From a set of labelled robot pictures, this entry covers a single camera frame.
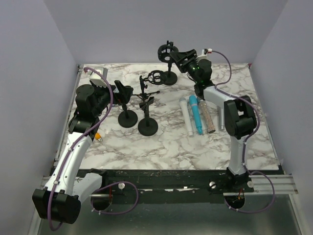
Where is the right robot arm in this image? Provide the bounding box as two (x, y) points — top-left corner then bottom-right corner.
(170, 49), (259, 192)

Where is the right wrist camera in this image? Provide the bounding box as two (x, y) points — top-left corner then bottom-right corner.
(197, 48), (213, 61)

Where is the black tripod shock-mount stand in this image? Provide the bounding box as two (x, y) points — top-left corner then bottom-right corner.
(132, 70), (165, 102)

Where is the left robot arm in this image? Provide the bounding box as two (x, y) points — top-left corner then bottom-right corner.
(32, 80), (133, 224)

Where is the black front mounting rail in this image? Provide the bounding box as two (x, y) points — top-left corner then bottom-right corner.
(91, 169), (254, 209)

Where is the blue microphone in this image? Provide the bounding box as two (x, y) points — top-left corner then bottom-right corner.
(189, 95), (203, 135)

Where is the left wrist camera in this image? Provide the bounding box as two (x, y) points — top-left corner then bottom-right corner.
(83, 66), (109, 85)

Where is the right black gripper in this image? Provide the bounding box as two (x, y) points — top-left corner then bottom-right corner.
(169, 49), (200, 84)

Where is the white microphone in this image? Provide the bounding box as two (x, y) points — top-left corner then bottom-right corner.
(179, 97), (194, 137)

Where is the black round-base holder stand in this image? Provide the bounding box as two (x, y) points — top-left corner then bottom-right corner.
(118, 99), (138, 128)

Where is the black round-base clip stand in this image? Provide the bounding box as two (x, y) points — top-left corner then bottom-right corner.
(138, 96), (158, 137)

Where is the silver microphone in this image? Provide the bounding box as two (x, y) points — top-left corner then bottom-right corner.
(217, 106), (225, 131)

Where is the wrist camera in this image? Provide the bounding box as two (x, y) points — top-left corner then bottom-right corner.
(83, 66), (109, 85)
(197, 48), (213, 61)

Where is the glitter microphone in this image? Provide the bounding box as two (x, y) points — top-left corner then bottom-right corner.
(199, 100), (216, 134)

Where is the black round-base shock-mount stand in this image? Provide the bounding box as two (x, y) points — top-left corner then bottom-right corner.
(157, 40), (178, 86)

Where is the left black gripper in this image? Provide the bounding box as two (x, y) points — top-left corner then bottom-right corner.
(92, 80), (133, 117)

